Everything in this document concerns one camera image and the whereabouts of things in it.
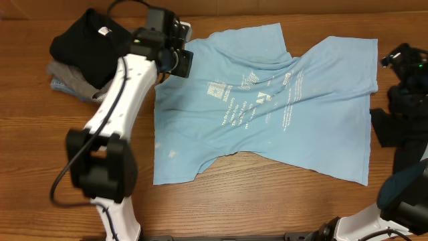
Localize light blue t-shirt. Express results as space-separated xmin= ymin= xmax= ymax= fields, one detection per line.
xmin=153 ymin=23 xmax=378 ymax=185

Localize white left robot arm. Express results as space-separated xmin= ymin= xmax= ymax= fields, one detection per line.
xmin=62 ymin=23 xmax=193 ymax=240

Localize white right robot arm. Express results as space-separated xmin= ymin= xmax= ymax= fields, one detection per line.
xmin=284 ymin=43 xmax=427 ymax=241

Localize dark navy garment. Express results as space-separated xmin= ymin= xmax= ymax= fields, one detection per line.
xmin=370 ymin=108 xmax=427 ymax=173

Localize folded black shirt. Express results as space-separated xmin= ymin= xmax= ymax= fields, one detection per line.
xmin=49 ymin=9 xmax=132 ymax=89

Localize folded grey garment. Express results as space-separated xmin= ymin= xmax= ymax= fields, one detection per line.
xmin=47 ymin=60 xmax=112 ymax=102

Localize folded blue jeans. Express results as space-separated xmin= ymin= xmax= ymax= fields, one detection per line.
xmin=50 ymin=78 xmax=92 ymax=102

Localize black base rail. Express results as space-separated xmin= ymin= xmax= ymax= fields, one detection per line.
xmin=138 ymin=232 xmax=318 ymax=241

